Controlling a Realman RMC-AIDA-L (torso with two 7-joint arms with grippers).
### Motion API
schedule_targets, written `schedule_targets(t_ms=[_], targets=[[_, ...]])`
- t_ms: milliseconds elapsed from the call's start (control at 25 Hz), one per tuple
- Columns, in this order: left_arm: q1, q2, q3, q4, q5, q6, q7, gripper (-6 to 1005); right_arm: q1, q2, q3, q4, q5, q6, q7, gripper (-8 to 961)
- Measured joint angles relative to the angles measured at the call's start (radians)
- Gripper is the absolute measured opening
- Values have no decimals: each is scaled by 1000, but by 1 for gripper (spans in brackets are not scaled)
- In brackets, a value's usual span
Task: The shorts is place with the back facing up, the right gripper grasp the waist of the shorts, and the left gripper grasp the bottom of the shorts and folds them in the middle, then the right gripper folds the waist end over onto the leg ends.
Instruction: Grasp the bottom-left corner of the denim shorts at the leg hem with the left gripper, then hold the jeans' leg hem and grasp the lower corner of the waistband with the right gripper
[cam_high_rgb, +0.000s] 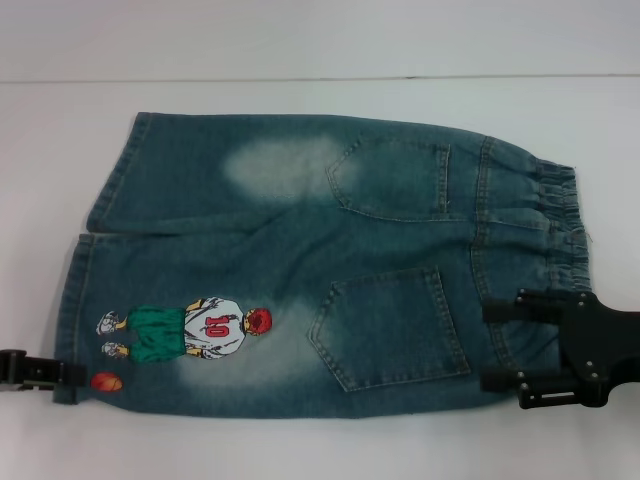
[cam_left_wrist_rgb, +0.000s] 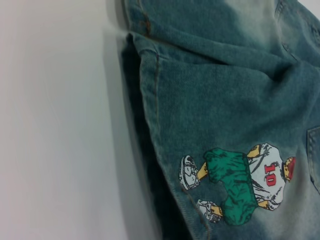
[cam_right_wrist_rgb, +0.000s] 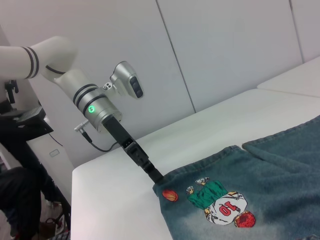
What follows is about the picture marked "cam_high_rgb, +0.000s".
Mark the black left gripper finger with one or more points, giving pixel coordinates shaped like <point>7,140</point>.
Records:
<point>55,375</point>

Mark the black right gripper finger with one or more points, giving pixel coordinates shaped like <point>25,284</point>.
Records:
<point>500,382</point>
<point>500,312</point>

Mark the blue denim shorts with print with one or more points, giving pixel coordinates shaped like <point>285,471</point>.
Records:
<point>300,250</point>

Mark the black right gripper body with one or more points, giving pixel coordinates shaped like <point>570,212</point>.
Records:
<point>582,345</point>

